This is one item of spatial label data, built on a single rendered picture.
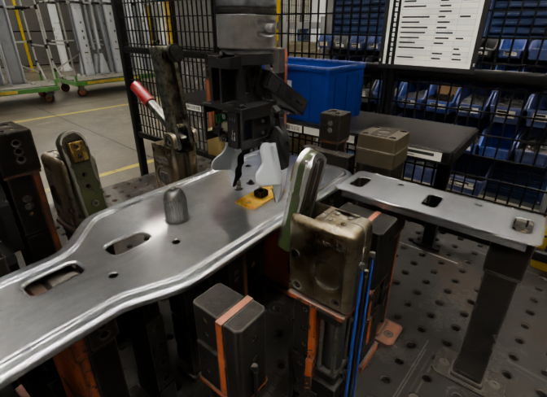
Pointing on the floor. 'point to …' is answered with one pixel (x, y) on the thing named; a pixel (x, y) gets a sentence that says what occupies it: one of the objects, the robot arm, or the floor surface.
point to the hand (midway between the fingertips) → (257, 186)
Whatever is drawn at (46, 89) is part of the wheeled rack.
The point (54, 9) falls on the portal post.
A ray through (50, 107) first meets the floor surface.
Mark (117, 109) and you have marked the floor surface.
